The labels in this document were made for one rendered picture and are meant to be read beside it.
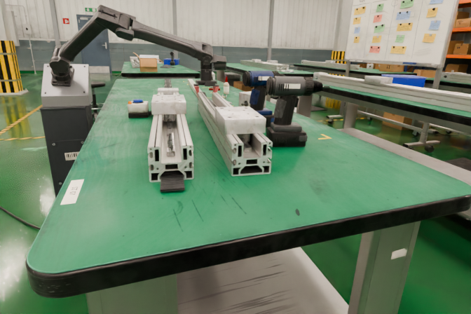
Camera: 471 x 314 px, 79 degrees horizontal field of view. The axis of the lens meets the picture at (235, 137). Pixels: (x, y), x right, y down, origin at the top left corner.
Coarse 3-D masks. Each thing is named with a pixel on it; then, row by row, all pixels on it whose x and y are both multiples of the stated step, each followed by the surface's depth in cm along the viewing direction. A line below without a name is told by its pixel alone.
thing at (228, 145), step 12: (204, 96) 130; (216, 96) 132; (204, 108) 117; (204, 120) 118; (216, 132) 89; (216, 144) 90; (228, 144) 74; (240, 144) 67; (252, 144) 76; (264, 144) 71; (228, 156) 74; (240, 156) 68; (252, 156) 70; (264, 156) 70; (228, 168) 72; (240, 168) 69; (252, 168) 73; (264, 168) 74
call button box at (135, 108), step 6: (132, 102) 123; (138, 102) 123; (144, 102) 125; (132, 108) 121; (138, 108) 122; (144, 108) 122; (132, 114) 122; (138, 114) 122; (144, 114) 123; (150, 114) 127
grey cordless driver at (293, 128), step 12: (276, 84) 86; (288, 84) 86; (300, 84) 86; (312, 84) 87; (288, 96) 88; (276, 108) 90; (288, 108) 89; (276, 120) 91; (288, 120) 91; (276, 132) 90; (288, 132) 90; (300, 132) 90; (276, 144) 91; (288, 144) 91; (300, 144) 91
